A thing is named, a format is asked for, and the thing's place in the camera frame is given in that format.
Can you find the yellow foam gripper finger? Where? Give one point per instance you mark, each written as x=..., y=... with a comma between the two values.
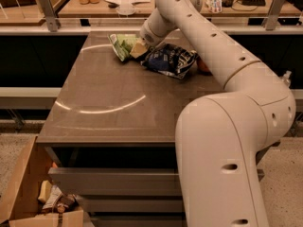
x=140, y=47

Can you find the green jalapeno chip bag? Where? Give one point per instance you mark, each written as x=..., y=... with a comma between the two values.
x=123, y=44

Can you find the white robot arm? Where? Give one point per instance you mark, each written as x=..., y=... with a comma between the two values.
x=218, y=137

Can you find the blue chip bag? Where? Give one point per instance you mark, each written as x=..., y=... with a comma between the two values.
x=170, y=60

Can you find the red apple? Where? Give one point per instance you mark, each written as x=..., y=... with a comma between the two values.
x=202, y=66

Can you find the wooden desk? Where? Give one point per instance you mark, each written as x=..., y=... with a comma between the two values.
x=74, y=9

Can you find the colourful small box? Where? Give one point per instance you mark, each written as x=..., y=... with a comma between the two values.
x=214, y=6

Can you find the grey drawer cabinet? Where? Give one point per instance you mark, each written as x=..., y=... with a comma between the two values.
x=120, y=115

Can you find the open top drawer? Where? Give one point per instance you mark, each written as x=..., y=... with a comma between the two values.
x=151, y=182

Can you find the clear plastic bottle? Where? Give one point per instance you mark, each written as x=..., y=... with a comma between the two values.
x=286, y=78

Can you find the cardboard box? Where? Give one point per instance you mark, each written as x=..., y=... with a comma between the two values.
x=19, y=206

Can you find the snack items in box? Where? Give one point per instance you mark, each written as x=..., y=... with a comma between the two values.
x=53, y=200

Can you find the left metal bracket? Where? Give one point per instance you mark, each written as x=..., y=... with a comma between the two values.
x=50, y=16

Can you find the metal bracket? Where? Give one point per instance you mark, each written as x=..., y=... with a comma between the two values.
x=50, y=16
x=270, y=21

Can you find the right metal bracket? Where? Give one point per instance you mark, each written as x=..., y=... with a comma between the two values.
x=270, y=21

